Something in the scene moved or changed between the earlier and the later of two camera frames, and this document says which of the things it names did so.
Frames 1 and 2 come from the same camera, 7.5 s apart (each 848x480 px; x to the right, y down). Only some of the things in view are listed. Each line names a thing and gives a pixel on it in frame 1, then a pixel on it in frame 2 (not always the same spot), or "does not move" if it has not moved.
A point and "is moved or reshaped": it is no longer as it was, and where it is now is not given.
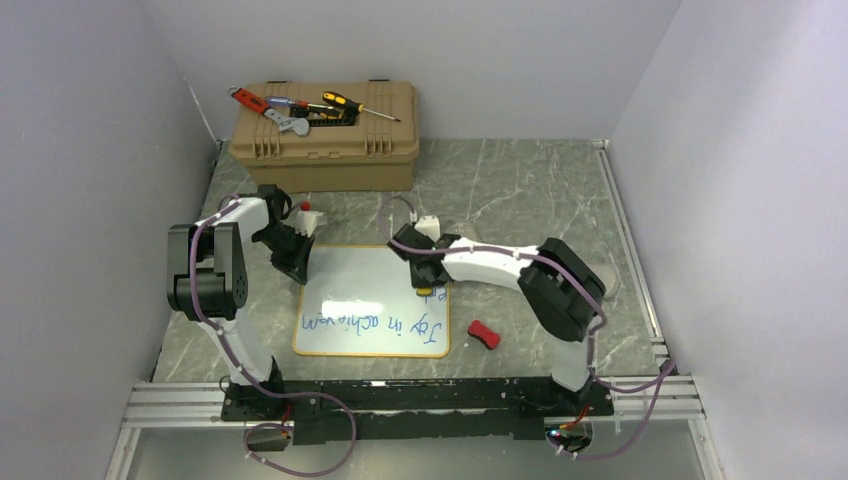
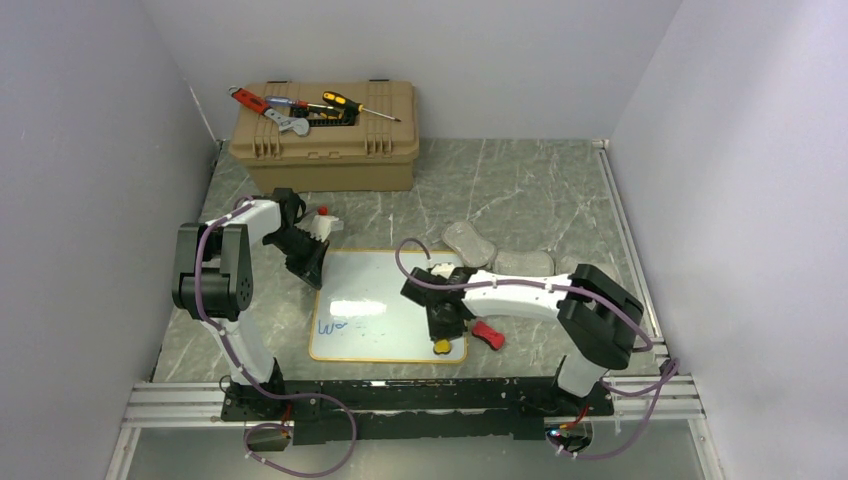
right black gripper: (418, 282) to (439, 331)
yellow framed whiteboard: (360, 301) is moved or reshaped
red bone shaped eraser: (490, 338) does not move
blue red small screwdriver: (274, 101) does not move
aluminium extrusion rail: (669, 402) does not move
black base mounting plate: (321, 410) does not move
